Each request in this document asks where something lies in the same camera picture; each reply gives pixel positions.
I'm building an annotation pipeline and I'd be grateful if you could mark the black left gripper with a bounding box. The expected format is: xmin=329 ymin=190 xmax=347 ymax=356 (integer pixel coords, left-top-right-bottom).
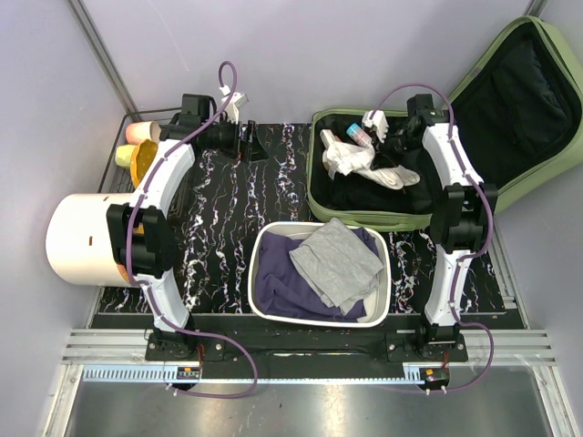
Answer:
xmin=201 ymin=114 xmax=269 ymax=163

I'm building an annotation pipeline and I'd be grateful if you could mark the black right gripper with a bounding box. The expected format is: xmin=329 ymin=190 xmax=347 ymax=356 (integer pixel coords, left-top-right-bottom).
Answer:
xmin=371 ymin=126 xmax=422 ymax=168

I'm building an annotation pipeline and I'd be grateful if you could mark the white grey cloth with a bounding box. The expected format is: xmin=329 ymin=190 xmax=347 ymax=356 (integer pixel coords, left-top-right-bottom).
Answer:
xmin=322 ymin=141 xmax=421 ymax=190

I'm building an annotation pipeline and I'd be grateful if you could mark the green hard-shell suitcase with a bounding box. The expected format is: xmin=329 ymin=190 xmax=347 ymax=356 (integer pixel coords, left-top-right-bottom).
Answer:
xmin=307 ymin=16 xmax=582 ymax=232

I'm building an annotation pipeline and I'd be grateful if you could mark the grey garment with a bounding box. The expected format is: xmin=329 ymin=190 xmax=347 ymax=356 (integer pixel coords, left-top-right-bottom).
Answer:
xmin=289 ymin=218 xmax=384 ymax=316

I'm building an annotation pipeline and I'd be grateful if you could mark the navy blue garment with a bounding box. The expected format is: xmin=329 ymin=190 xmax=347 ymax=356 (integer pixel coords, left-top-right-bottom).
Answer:
xmin=250 ymin=231 xmax=378 ymax=323

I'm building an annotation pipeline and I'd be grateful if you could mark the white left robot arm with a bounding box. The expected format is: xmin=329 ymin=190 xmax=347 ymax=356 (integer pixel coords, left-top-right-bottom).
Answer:
xmin=106 ymin=86 xmax=268 ymax=361

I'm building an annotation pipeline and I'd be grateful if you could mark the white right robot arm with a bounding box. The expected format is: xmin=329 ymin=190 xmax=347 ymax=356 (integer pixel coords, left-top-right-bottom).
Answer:
xmin=384 ymin=94 xmax=497 ymax=361

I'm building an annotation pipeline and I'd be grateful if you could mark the pink blue tube bottle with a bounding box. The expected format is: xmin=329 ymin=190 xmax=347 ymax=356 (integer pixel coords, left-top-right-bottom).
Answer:
xmin=346 ymin=123 xmax=373 ymax=147

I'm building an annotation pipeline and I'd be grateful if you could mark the white cosmetic tube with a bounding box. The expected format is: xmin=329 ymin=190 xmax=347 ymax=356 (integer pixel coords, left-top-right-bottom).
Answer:
xmin=320 ymin=129 xmax=341 ymax=148

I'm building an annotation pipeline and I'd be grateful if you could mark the pink cup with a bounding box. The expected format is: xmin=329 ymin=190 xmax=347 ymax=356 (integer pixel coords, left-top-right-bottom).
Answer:
xmin=125 ymin=121 xmax=161 ymax=145

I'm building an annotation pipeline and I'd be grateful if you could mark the light green cup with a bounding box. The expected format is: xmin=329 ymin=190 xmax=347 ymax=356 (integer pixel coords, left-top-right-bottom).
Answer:
xmin=115 ymin=144 xmax=137 ymax=168

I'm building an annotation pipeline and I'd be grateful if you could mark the white rectangular plastic basin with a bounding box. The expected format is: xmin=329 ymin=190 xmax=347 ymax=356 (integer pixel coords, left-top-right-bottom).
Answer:
xmin=248 ymin=221 xmax=391 ymax=329

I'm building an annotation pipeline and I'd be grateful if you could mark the white cylinder appliance orange lid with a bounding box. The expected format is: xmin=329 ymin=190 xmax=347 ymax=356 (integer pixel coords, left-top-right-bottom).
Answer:
xmin=46 ymin=193 xmax=131 ymax=287

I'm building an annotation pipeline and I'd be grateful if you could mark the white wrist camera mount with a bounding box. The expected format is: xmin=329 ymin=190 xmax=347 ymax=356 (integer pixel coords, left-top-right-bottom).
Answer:
xmin=362 ymin=110 xmax=389 ymax=141
xmin=220 ymin=86 xmax=249 ymax=124

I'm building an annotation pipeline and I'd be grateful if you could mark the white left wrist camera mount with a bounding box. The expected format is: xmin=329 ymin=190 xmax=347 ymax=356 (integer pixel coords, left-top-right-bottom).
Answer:
xmin=220 ymin=86 xmax=249 ymax=124

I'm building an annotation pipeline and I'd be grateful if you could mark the black wire dish rack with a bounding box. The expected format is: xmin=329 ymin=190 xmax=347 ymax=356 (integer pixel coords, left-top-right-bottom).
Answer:
xmin=97 ymin=107 xmax=180 ymax=193

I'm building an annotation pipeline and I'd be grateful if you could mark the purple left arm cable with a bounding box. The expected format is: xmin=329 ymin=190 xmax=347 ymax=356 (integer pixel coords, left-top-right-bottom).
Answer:
xmin=125 ymin=61 xmax=260 ymax=400

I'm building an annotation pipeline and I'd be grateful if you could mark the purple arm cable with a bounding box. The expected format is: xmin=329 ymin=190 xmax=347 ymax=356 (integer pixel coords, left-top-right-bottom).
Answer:
xmin=125 ymin=61 xmax=260 ymax=400
xmin=371 ymin=83 xmax=497 ymax=396

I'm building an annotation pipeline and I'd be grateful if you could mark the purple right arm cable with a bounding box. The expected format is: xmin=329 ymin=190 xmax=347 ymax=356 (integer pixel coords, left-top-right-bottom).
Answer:
xmin=371 ymin=83 xmax=497 ymax=396

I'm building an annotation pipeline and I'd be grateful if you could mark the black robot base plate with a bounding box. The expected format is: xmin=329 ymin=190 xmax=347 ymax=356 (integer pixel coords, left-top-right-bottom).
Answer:
xmin=146 ymin=315 xmax=468 ymax=380

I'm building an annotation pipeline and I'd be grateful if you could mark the aluminium rail frame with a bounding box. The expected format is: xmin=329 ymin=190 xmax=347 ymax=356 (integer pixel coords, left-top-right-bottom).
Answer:
xmin=46 ymin=329 xmax=581 ymax=436

